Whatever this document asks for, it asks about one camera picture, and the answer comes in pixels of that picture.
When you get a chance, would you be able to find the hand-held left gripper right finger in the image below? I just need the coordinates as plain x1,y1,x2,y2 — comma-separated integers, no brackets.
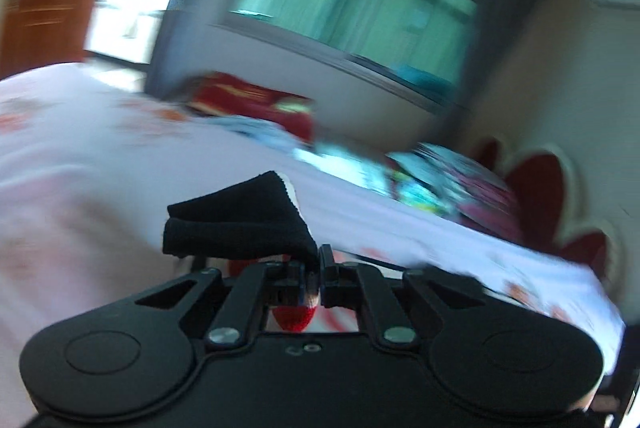
318,244,487,351

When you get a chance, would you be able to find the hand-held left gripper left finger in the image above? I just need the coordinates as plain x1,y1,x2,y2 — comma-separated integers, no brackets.
135,258,307,351

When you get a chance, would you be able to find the striped knit sweater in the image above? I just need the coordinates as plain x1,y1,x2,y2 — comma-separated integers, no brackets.
162,171,321,335

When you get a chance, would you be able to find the colourful folded quilt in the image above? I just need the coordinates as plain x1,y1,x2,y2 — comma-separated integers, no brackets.
295,139,525,240

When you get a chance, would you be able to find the striped grey white cushion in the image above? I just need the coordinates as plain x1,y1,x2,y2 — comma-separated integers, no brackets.
219,115,307,153

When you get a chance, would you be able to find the red pillow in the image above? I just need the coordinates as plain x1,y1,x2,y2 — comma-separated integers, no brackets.
186,71,317,145

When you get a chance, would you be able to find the floral bed blanket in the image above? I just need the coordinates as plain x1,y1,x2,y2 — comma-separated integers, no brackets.
0,62,627,428

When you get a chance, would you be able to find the red and cream headboard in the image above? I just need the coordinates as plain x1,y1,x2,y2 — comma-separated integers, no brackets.
470,135,627,306

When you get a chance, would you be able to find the grey curtain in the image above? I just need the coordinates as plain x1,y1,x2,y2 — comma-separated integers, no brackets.
146,0,281,102
447,0,568,146

